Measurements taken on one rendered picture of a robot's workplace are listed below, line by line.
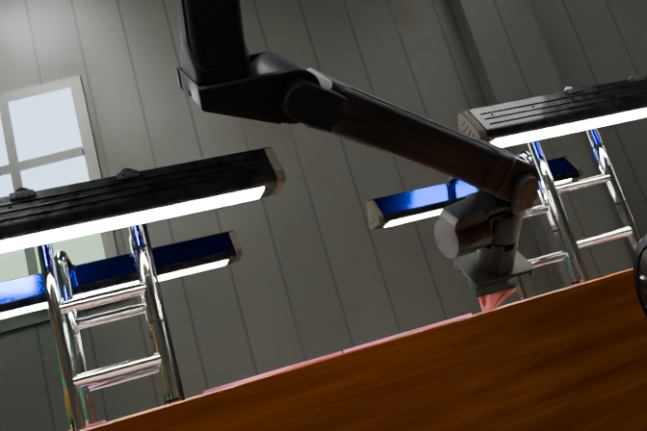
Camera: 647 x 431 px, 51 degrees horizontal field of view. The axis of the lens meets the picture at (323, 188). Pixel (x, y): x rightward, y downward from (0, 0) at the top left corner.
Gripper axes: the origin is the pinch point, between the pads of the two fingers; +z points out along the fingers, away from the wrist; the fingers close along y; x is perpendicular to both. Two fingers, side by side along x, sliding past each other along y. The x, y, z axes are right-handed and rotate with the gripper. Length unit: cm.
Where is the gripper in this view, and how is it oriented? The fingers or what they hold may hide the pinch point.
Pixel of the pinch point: (486, 308)
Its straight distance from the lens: 110.5
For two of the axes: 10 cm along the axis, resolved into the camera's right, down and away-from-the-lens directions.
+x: 3.6, 5.0, -7.8
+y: -9.3, 2.0, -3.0
